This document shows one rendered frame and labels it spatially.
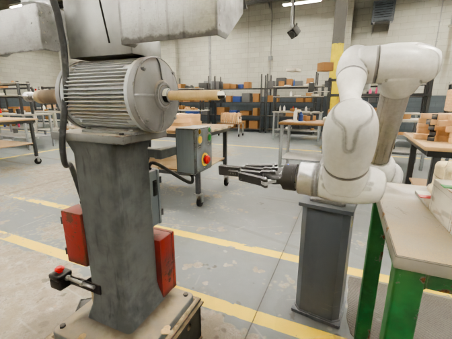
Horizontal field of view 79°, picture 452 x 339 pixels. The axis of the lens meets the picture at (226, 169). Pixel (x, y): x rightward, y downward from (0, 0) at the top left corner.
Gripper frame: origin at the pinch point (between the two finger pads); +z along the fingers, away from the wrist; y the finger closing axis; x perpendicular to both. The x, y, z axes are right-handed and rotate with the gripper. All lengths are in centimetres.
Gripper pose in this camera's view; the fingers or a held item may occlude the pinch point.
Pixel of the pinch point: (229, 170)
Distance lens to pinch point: 83.5
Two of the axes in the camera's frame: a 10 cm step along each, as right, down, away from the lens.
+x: -0.6, -9.2, -3.8
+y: 3.9, -3.7, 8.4
